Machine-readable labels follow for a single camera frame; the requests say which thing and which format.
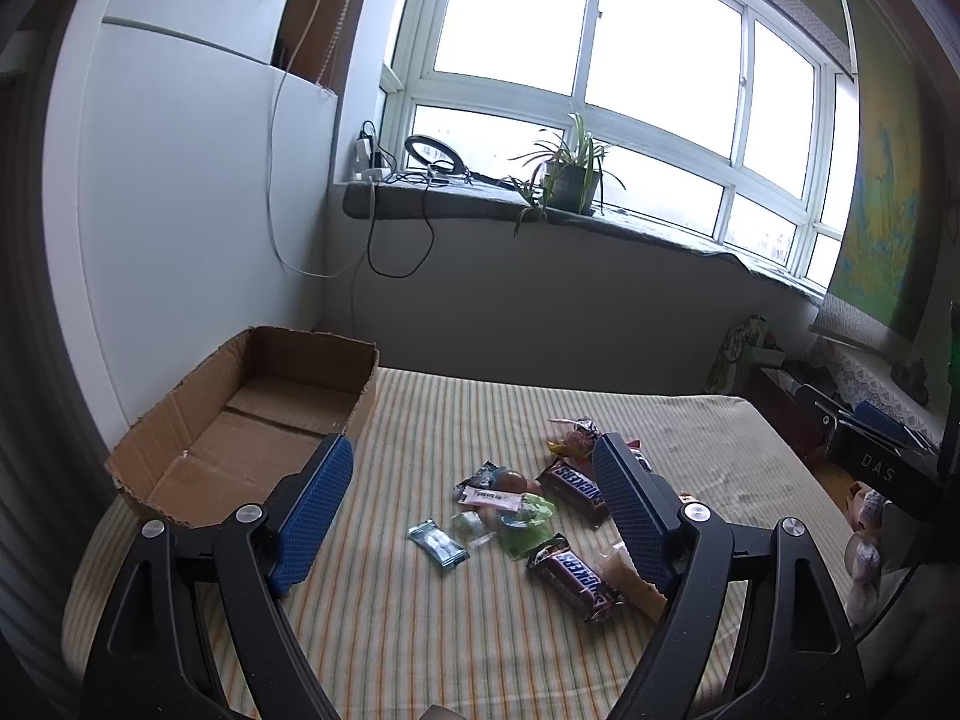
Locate Snickers bar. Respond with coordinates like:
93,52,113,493
537,458,608,527
526,533,623,622

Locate green jelly cup packet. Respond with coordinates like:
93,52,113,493
498,493,556,561

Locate teal clear candy packet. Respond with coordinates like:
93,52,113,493
407,518,469,572

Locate red candy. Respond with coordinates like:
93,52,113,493
547,418,601,460

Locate pink candy bar wrapper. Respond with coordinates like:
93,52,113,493
457,486,524,514

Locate clear green candy wrapper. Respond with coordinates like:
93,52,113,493
451,511,496,551

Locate brown egg snack packet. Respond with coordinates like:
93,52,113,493
454,461,527,496

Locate bread slice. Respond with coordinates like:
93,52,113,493
597,541,667,622

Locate brown cardboard box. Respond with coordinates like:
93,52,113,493
106,327,379,527

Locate striped mattress cover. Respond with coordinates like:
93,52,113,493
58,365,858,720

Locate green patterned bag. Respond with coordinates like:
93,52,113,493
704,316,786,395

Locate dark stone windowsill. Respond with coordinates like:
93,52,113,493
338,181,825,305

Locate potted spider plant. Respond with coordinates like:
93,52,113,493
512,112,626,234

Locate white power strip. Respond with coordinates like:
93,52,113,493
355,132,391,184

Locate wall map poster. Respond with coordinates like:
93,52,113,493
815,0,924,361

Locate white cable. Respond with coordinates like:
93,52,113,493
265,0,370,281

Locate black cable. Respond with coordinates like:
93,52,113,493
364,164,438,281

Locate white window frame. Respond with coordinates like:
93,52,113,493
381,0,859,289

